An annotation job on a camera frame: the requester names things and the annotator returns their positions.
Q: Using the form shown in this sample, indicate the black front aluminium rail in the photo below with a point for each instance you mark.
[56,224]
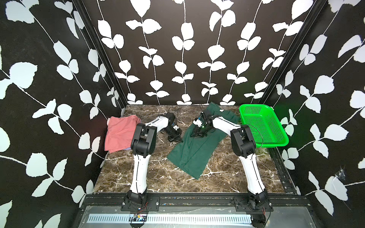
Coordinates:
[155,201]

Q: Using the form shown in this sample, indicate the dark green t-shirt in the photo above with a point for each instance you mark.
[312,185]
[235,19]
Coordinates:
[193,154]

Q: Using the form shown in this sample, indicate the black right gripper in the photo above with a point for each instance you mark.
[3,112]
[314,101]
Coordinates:
[197,133]

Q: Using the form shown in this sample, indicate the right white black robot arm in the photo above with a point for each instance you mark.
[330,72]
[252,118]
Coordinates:
[243,145]

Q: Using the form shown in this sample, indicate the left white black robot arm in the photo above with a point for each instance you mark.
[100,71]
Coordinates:
[143,145]

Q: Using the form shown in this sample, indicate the small electronics board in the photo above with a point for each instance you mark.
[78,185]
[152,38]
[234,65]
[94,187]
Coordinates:
[138,218]

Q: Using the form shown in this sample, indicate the pink folded t-shirt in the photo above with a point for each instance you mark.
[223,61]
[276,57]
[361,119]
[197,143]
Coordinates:
[120,132]

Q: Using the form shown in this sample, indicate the black right side rail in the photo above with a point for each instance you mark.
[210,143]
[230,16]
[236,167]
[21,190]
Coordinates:
[284,176]

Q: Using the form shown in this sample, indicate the black corner frame post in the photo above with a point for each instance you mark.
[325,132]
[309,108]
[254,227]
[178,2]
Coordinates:
[95,40]
[308,22]

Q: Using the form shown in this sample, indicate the green plastic basket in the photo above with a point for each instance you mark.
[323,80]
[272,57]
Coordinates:
[266,128]

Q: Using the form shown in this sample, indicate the black corner frame post left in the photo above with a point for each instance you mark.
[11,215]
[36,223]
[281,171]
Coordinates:
[95,40]

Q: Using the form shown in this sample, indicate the black corner frame post right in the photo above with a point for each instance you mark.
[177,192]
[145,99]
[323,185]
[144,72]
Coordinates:
[308,22]

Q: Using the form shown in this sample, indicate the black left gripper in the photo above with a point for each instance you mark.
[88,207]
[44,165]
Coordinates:
[177,138]

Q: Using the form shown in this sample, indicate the white slotted cable duct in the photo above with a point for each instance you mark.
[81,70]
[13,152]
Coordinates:
[184,219]

